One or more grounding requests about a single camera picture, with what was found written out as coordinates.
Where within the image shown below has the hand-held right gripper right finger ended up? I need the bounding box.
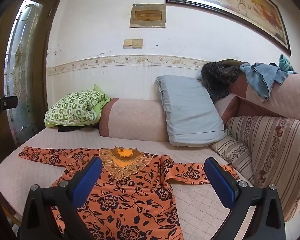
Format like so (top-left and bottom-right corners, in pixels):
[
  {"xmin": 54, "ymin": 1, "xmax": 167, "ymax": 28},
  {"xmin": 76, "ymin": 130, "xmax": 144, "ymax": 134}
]
[{"xmin": 204, "ymin": 157, "xmax": 286, "ymax": 240}]

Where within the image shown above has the teal knitted cloth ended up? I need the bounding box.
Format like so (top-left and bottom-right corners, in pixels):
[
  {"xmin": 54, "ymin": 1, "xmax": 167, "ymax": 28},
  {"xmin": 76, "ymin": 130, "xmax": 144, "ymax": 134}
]
[{"xmin": 279, "ymin": 54, "xmax": 295, "ymax": 72}]

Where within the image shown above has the pink bolster cushion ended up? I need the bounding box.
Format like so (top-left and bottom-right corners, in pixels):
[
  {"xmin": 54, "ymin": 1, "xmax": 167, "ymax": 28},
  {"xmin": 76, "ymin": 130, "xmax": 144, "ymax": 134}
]
[{"xmin": 98, "ymin": 98, "xmax": 169, "ymax": 142}]

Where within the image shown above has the blue garment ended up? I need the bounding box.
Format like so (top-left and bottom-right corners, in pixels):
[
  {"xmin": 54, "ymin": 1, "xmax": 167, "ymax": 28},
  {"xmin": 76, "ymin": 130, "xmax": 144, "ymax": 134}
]
[{"xmin": 239, "ymin": 62, "xmax": 299, "ymax": 102}]

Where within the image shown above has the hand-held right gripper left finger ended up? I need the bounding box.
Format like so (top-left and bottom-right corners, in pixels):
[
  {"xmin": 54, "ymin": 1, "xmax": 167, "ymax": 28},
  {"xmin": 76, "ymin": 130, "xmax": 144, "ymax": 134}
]
[{"xmin": 17, "ymin": 158, "xmax": 103, "ymax": 240}]

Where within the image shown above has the striped beige blanket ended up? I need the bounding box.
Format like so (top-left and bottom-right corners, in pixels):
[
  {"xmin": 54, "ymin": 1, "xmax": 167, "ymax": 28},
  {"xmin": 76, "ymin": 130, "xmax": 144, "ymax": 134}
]
[{"xmin": 211, "ymin": 116, "xmax": 300, "ymax": 222}]

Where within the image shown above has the wooden door with patterned glass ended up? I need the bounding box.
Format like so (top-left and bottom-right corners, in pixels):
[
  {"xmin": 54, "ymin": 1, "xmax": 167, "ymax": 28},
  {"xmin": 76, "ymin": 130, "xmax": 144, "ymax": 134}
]
[{"xmin": 0, "ymin": 0, "xmax": 68, "ymax": 150}]

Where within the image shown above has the dark furry garment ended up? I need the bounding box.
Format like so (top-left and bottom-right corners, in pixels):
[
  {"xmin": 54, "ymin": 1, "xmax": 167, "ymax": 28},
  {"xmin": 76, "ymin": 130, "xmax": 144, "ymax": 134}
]
[{"xmin": 201, "ymin": 61, "xmax": 242, "ymax": 103}]

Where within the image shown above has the light blue pillow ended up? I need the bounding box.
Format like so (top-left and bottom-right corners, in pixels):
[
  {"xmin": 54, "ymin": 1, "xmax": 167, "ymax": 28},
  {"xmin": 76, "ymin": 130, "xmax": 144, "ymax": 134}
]
[{"xmin": 156, "ymin": 75, "xmax": 232, "ymax": 147}]

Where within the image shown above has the orange floral shirt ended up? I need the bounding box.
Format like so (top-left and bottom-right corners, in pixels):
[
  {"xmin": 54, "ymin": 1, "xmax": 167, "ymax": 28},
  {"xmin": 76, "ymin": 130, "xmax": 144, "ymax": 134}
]
[{"xmin": 18, "ymin": 145, "xmax": 240, "ymax": 240}]

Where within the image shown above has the beige wall panel box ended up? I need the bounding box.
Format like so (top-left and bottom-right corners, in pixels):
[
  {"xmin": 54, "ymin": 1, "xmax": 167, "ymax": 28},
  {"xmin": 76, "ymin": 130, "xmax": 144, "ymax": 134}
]
[{"xmin": 129, "ymin": 4, "xmax": 166, "ymax": 28}]

